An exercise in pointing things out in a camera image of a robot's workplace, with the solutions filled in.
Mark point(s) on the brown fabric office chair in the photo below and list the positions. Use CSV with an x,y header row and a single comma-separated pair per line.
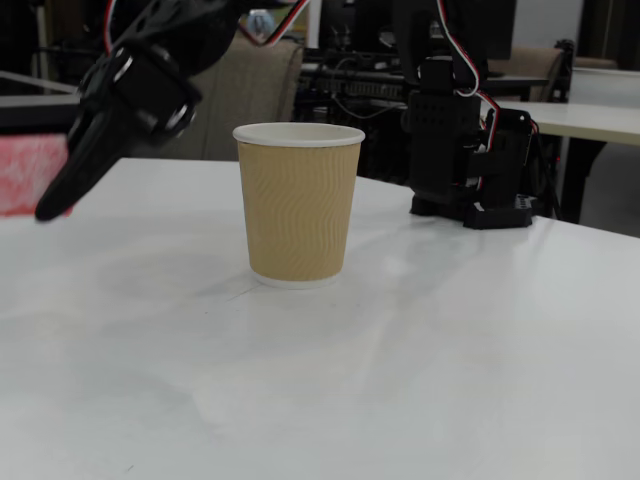
x,y
260,85

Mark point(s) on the black chair back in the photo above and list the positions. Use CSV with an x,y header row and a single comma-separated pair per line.
x,y
565,70

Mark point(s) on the beige chair back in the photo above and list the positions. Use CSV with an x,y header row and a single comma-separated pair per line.
x,y
595,64

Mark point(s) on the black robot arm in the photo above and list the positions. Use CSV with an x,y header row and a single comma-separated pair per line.
x,y
440,150

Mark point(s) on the black desk with equipment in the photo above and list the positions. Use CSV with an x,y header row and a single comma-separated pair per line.
x,y
350,90

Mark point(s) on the brown chair with dark frame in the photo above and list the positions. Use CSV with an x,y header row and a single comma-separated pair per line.
x,y
535,62

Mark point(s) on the white topped table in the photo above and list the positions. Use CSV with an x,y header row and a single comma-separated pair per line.
x,y
590,120

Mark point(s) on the black topped table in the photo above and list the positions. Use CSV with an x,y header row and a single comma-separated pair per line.
x,y
35,112

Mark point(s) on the red foam cube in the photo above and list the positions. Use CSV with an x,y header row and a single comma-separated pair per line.
x,y
25,175

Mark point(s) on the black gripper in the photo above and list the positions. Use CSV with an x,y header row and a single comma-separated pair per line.
x,y
131,102

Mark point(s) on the blue round desk fan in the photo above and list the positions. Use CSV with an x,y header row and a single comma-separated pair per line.
x,y
257,25

